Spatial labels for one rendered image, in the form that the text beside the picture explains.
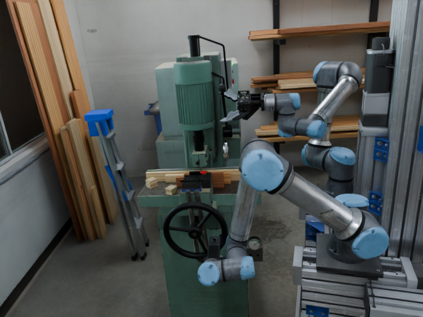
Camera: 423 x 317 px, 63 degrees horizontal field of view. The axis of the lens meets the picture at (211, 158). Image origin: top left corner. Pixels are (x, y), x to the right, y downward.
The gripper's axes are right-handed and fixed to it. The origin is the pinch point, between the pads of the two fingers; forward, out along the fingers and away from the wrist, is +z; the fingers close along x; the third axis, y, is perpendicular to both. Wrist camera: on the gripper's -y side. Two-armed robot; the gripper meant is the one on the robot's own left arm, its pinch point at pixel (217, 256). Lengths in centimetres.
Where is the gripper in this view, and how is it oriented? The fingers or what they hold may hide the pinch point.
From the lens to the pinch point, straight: 156.2
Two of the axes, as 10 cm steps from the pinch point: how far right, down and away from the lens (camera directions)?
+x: 9.9, -0.3, -1.0
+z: 1.1, 1.6, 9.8
